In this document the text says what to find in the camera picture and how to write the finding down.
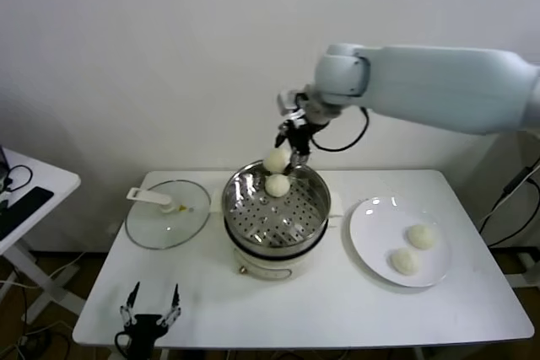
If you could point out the white folding side table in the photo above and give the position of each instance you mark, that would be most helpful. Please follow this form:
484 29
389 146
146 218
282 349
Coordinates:
55 174

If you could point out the stainless perforated steamer basket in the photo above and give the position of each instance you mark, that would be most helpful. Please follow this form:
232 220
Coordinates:
278 218

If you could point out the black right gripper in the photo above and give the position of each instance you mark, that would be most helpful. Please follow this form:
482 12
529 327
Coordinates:
300 136

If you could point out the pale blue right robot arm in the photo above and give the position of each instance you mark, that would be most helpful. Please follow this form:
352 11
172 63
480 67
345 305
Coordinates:
443 82

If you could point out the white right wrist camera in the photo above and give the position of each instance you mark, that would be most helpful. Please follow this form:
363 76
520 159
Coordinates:
289 100

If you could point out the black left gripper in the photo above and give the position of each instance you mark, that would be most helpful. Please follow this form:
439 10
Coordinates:
145 334

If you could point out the white steamed baozi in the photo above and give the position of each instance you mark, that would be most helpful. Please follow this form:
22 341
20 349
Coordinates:
275 159
405 261
277 186
421 237

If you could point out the white electric cooking pot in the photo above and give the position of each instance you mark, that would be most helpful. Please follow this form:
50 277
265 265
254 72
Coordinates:
266 269

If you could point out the large white plate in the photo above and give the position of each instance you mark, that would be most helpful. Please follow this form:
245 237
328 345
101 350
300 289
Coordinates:
375 225

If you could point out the flat black keyboard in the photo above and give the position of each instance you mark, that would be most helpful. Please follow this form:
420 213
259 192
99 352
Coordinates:
25 208

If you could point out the dark laptop edge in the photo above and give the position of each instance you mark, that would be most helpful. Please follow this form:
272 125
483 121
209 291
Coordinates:
2 162

